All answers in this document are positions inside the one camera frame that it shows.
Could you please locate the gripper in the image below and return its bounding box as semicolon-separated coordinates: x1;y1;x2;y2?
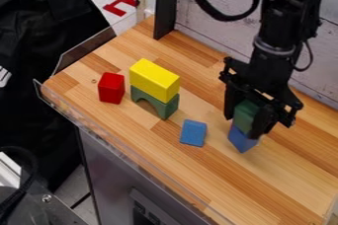
217;56;305;140

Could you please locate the green cube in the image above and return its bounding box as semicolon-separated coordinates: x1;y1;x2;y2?
232;99;263;135

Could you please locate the blue cube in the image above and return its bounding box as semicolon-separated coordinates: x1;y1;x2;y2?
226;122;263;154

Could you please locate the red cube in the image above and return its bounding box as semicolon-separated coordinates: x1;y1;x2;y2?
96;72;127;106

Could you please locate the blue wedge block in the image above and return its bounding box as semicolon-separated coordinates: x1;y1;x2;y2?
178;118;210;148

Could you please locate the green arch block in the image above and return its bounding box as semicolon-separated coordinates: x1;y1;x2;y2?
128;85;182;120

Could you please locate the yellow rectangular block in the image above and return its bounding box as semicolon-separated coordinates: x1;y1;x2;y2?
127;58;182;105

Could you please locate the person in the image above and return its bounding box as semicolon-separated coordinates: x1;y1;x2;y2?
0;0;113;193

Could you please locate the black post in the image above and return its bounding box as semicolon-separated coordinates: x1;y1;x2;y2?
151;0;180;40

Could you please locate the red bracket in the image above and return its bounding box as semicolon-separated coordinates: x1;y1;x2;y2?
101;0;141;18

